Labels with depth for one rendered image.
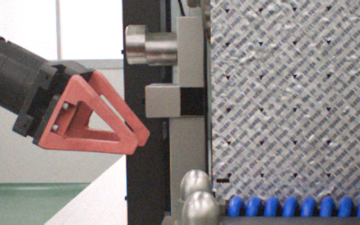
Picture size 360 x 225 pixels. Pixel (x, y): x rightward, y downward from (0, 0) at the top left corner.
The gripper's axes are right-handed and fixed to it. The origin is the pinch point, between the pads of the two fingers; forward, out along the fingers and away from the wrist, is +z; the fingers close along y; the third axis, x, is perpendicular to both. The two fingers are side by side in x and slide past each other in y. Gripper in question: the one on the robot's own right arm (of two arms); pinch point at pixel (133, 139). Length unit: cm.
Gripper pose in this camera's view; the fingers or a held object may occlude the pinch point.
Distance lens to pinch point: 68.7
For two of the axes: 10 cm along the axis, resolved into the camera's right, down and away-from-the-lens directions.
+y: -1.2, 1.0, -9.9
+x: 4.4, -8.9, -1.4
